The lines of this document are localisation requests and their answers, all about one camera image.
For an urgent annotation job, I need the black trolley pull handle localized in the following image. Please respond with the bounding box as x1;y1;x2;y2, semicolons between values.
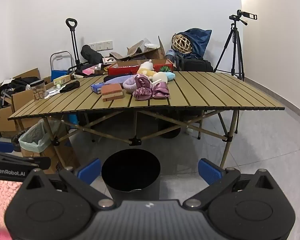
65;18;81;68

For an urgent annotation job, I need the blue white carton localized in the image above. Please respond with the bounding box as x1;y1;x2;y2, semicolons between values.
67;114;79;130

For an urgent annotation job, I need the folding slatted camping table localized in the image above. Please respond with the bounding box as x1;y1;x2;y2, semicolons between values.
7;70;285;173

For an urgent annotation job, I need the small yellow box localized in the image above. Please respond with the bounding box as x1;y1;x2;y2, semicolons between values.
53;75;72;86

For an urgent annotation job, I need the black round trash bin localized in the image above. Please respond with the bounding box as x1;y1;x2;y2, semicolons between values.
101;149;161;202

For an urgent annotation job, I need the pink packet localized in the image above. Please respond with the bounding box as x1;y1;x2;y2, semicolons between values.
82;65;98;76

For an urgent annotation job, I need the blue step stool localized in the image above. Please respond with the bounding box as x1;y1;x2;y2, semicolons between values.
50;51;73;82

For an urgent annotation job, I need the white plastic wrapper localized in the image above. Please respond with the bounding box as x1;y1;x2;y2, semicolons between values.
44;86;63;99

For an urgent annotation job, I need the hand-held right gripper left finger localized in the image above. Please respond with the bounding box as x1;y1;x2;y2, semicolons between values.
22;158;115;209

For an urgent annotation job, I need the large brown cardboard box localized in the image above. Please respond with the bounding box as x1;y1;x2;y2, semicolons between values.
0;67;53;138

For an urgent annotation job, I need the red cardboard box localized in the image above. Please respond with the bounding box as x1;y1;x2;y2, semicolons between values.
107;59;174;76

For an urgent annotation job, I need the glass jar with black lid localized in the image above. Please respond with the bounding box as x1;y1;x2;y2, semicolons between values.
30;79;47;101

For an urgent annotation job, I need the bin with green liner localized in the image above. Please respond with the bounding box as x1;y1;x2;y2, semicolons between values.
18;119;56;156

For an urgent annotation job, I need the black suitcase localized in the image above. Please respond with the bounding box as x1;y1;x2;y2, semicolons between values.
175;55;214;72

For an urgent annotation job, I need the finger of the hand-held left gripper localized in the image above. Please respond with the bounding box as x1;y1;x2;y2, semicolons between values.
0;141;22;153
0;150;52;171

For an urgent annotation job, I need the lilac fluffy headband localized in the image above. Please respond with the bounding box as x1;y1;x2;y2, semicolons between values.
122;76;141;92

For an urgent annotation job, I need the open brown cardboard box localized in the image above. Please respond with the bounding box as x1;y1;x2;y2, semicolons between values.
110;36;166;61

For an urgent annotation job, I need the black rolled bag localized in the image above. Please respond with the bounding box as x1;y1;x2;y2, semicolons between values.
80;44;104;64

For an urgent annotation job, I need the wall socket strip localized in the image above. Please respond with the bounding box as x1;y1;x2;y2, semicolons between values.
89;41;114;51

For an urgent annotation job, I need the rattan ball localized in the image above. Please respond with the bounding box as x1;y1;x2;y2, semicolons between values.
172;34;192;53

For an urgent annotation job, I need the black backpack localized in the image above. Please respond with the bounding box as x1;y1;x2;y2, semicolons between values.
0;77;40;105

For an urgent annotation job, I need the yellow white plush toy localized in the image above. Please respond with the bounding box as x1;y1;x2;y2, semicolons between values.
137;59;157;77

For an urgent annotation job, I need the black camcorder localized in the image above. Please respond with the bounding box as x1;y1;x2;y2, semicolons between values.
229;9;258;26

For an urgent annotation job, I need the blue tissue packet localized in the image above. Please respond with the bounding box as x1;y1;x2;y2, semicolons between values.
91;82;108;94

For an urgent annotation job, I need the blue drawstring bag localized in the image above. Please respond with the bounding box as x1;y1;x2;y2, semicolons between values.
176;28;212;60

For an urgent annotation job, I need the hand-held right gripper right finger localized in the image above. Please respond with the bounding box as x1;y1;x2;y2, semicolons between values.
184;158;278;209

